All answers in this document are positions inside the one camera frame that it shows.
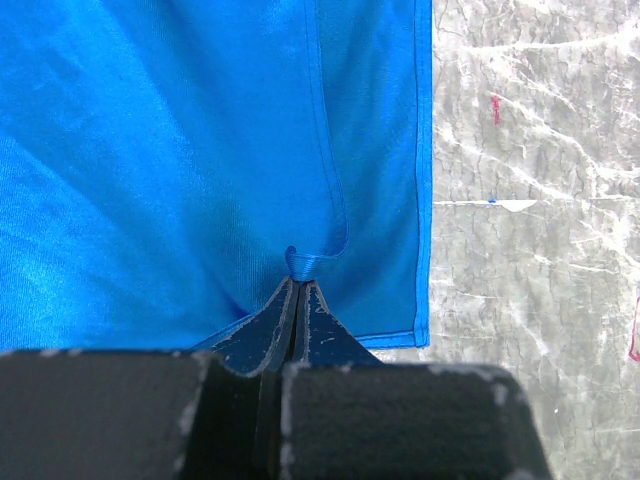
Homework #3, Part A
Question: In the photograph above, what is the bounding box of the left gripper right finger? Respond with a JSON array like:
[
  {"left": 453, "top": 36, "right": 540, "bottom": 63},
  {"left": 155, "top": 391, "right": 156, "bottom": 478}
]
[{"left": 279, "top": 282, "right": 552, "bottom": 479}]

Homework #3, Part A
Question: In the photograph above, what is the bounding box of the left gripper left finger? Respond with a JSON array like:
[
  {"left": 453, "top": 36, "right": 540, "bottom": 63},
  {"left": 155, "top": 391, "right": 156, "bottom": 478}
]
[{"left": 1, "top": 280, "right": 299, "bottom": 479}]

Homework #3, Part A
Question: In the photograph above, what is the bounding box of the blue cloth napkin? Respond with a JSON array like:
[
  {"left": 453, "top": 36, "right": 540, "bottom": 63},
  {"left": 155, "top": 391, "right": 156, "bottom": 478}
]
[{"left": 1, "top": 1, "right": 432, "bottom": 350}]

